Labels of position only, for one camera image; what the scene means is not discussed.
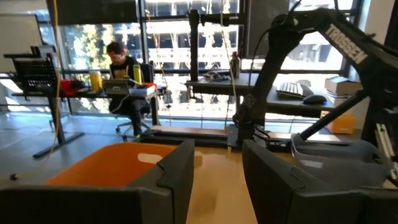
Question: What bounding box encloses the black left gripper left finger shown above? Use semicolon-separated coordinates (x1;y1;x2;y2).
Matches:
0;138;196;224

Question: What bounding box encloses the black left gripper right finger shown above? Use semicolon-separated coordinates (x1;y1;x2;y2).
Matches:
241;139;398;224

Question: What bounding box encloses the grey plastic tray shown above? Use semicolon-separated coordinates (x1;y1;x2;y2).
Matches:
290;133;394;192

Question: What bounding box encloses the orange plastic bin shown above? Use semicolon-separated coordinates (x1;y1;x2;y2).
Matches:
46;142;178;189

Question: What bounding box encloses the orange cardboard box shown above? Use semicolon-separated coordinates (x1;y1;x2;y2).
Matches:
320;111;358;136

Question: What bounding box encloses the black standing desk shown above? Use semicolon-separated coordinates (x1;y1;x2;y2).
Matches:
2;52;163;160

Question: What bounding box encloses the black computer mouse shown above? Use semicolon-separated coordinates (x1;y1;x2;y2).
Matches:
302;94;328;106

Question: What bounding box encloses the computer keyboard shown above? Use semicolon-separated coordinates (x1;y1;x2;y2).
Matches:
275;81;315;101

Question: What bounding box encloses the grey laptop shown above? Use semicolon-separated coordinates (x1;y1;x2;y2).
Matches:
103;78;131;96

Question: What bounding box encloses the red container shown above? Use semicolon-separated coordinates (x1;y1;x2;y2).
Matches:
59;78;83;97

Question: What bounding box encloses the yellow cup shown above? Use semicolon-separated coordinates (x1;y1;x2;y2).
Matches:
88;70;104;92

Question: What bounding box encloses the black computer desk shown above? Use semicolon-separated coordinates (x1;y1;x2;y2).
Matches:
185;73;346;119

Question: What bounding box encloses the yellow-green bottle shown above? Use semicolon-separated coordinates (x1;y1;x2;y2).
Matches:
132;63;144;85

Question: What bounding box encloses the black office chair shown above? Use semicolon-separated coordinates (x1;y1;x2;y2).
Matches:
114;63;156;142

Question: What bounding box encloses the person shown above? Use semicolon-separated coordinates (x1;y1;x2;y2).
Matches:
105;41;154;139

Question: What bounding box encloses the black pegboard organiser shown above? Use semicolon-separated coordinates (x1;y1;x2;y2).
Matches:
2;45;59;93

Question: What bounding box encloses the brown bottle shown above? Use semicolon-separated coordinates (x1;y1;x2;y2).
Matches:
230;51;242;79

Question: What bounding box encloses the grey monitor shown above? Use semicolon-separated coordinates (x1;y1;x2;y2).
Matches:
243;0;291;60

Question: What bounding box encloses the whiteboard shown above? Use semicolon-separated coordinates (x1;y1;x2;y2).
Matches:
0;14;44;74

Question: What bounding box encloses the black monitor pole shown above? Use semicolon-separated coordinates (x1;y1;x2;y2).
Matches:
187;9;247;83

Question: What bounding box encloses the black aluminium table frame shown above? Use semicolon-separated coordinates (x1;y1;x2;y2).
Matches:
136;88;398;163

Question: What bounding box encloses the yellow cable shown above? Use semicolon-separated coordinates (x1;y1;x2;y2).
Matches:
9;0;62;182

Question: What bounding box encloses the dark cable bundle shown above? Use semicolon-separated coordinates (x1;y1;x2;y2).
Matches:
203;70;232;84

